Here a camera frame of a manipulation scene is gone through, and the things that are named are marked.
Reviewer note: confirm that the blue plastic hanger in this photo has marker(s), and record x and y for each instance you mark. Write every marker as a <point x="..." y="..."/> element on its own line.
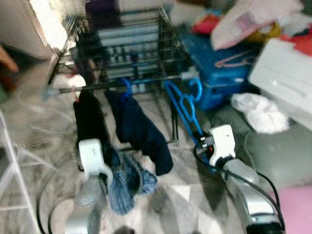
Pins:
<point x="181" y="103"/>
<point x="127" y="85"/>

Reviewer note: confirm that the blue plaid shirt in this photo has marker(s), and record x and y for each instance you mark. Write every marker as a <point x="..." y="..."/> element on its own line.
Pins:
<point x="122" y="190"/>

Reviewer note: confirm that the pink plastic hanger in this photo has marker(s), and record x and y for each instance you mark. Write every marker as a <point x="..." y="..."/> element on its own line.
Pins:
<point x="76" y="95"/>
<point x="239" y="61"/>

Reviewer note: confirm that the white crumpled cloth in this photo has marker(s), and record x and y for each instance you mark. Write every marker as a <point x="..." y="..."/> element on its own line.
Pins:
<point x="261" y="114"/>

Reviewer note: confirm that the navy blue garment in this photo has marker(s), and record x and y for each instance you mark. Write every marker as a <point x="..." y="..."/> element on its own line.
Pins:
<point x="141" y="131"/>

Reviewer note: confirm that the grey-green sofa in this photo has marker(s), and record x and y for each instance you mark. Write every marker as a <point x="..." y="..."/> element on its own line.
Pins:
<point x="278" y="156"/>

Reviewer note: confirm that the blue suitcase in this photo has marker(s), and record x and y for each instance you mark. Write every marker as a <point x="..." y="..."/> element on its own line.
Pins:
<point x="219" y="68"/>

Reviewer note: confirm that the black metal drying rack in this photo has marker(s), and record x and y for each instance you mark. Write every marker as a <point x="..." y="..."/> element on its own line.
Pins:
<point x="151" y="81"/>

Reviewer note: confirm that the pink blanket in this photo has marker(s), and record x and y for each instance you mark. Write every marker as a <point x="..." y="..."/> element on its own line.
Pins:
<point x="292" y="209"/>

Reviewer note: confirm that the black garment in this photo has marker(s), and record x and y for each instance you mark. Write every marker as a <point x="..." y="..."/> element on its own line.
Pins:
<point x="90" y="122"/>

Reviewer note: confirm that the red-orange cloth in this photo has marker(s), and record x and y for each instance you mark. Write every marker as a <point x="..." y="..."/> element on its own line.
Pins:
<point x="204" y="24"/>

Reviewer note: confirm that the pink rabbit pillow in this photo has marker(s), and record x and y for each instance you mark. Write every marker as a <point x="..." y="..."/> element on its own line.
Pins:
<point x="253" y="22"/>

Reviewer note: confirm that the red cloth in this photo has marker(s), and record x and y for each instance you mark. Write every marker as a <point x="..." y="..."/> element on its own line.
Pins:
<point x="302" y="44"/>

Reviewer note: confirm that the purple garment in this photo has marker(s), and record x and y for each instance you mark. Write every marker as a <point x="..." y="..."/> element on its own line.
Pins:
<point x="100" y="7"/>

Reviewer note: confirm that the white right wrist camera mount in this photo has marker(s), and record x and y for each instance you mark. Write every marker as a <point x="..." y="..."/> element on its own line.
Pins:
<point x="224" y="141"/>

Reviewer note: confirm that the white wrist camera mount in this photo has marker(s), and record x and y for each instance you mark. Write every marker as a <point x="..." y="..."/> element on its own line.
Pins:
<point x="92" y="156"/>
<point x="224" y="141"/>

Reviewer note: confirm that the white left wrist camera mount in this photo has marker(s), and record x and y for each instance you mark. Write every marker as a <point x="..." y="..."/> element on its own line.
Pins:
<point x="92" y="156"/>

